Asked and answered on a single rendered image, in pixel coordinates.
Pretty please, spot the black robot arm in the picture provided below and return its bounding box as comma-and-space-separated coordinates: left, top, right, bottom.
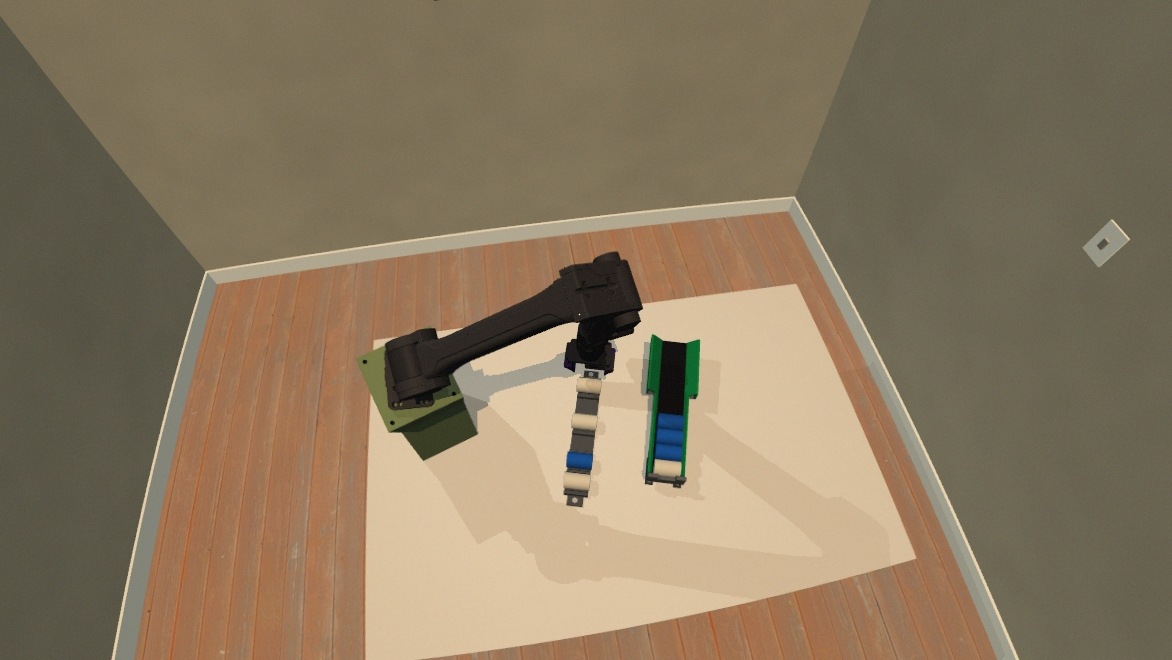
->
384, 252, 643, 410

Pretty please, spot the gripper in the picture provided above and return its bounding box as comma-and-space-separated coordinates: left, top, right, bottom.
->
564, 339, 616, 375

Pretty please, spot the beige cylinder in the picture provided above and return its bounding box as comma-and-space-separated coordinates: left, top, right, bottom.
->
653, 460, 681, 477
577, 377, 602, 394
563, 472, 591, 491
572, 413, 598, 431

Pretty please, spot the blue plastic bar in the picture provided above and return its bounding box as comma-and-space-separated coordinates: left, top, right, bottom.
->
654, 443, 682, 462
566, 453, 593, 470
657, 413, 684, 431
656, 428, 683, 445

